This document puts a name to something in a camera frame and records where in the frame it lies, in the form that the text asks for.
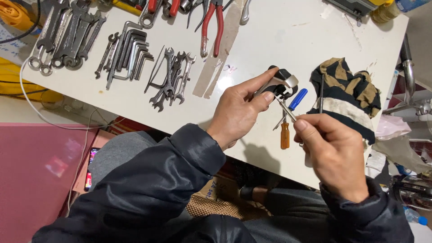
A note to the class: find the person's left hand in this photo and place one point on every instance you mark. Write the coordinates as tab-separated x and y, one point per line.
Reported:
233	108

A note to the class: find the person's right hand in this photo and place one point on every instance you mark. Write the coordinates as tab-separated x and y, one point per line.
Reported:
337	158

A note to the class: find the thin metal screwdriver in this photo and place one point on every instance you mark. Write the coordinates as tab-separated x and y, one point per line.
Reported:
286	108

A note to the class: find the black and silver hand tool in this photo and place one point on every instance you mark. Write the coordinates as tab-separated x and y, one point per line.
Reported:
283	81

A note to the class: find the strip of brown tape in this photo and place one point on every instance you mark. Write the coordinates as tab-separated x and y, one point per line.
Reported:
219	57

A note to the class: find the striped black and tan cloth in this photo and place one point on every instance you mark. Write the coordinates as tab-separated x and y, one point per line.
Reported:
347	98

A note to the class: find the heap of plastic bags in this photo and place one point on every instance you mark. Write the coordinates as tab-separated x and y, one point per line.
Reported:
398	145

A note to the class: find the thin dark metal rod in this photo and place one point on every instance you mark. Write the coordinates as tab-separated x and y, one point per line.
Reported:
321	94

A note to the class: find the pile of small steel wrenches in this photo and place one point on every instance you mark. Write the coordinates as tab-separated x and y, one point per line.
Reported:
170	79

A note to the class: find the cardboard box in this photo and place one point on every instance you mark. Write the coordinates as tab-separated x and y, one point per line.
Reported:
219	189

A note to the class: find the person's black sandal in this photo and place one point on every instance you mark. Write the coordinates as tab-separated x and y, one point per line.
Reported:
248	193

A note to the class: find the clear plastic bottle blue cap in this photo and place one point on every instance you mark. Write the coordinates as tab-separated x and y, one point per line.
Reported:
414	216

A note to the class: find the brown woven mat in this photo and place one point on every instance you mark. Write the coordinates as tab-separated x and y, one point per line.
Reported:
216	207

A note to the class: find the chrome metal pipe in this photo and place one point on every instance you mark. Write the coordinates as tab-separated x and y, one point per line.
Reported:
408	72

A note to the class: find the steel socket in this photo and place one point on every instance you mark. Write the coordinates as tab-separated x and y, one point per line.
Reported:
185	6

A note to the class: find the set of steel hex keys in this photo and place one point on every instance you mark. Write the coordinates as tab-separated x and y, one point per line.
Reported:
131	50

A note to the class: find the person's grey trousers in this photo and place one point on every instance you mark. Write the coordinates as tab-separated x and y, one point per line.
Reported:
121	155

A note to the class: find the small dark open-end wrench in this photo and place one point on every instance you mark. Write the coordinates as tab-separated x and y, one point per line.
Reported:
104	55
109	59

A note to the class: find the grey tool case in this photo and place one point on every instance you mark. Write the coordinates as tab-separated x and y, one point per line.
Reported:
354	6

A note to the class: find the yellowish glass jar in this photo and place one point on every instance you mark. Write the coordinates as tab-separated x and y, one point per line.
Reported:
384	11

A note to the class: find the smartphone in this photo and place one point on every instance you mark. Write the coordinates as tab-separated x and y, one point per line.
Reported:
91	168

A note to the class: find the blue plastic container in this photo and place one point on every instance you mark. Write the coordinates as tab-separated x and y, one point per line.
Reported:
411	4

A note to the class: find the pile of large steel wrenches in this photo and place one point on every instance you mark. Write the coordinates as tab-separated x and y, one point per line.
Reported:
67	37

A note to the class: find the pink board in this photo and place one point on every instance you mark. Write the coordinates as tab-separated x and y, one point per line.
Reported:
37	182

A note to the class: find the yellow plastic container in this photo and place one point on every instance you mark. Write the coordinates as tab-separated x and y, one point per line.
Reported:
20	84

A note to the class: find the orange power tool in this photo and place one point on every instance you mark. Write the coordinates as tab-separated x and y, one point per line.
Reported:
15	15

